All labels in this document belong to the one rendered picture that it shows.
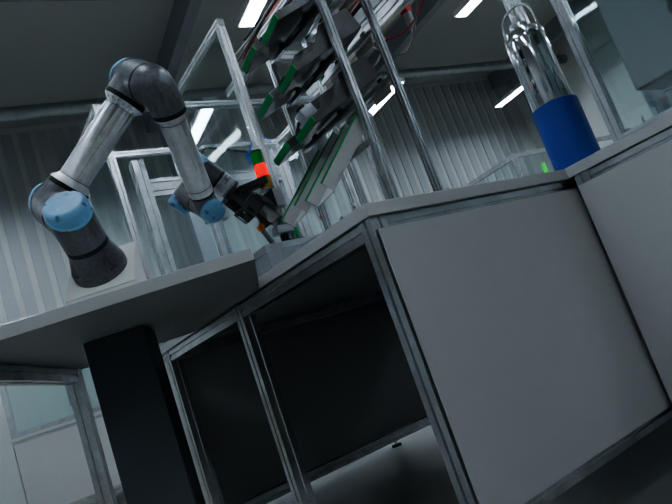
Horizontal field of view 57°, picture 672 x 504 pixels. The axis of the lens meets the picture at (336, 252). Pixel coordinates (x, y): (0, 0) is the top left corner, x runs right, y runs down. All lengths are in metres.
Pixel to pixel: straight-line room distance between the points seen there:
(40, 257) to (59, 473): 4.28
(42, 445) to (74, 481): 0.46
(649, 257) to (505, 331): 0.49
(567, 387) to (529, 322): 0.18
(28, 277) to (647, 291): 9.15
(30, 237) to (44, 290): 0.84
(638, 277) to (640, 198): 0.21
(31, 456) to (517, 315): 5.74
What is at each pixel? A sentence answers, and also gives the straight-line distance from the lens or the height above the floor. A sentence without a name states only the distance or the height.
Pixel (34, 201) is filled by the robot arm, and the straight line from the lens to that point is 1.90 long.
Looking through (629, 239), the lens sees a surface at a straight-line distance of 1.80.
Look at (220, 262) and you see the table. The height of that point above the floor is 0.85.
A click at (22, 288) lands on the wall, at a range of 10.09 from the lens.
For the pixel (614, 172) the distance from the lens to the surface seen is 1.80.
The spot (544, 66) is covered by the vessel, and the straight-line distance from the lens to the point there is 2.25.
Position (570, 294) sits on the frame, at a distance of 1.69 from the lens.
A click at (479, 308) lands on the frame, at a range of 1.44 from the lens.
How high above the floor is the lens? 0.56
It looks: 10 degrees up
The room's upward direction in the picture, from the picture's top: 20 degrees counter-clockwise
